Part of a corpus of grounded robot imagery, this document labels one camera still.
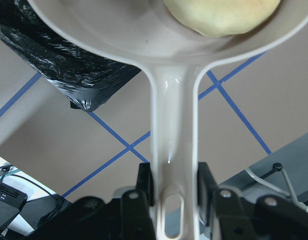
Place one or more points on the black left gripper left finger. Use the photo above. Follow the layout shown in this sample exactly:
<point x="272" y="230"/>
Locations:
<point x="90" y="218"/>

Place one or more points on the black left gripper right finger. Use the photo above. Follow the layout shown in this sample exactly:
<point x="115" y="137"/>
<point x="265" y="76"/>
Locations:
<point x="230" y="217"/>

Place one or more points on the cream plastic dustpan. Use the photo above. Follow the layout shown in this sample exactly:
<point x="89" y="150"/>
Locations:
<point x="174" y="58"/>

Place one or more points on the brown potato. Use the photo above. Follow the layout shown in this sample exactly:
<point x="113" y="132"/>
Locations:
<point x="221" y="17"/>

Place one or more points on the bin with black liner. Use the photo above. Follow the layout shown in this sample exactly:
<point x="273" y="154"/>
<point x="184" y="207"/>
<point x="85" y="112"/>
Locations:
<point x="86" y="79"/>

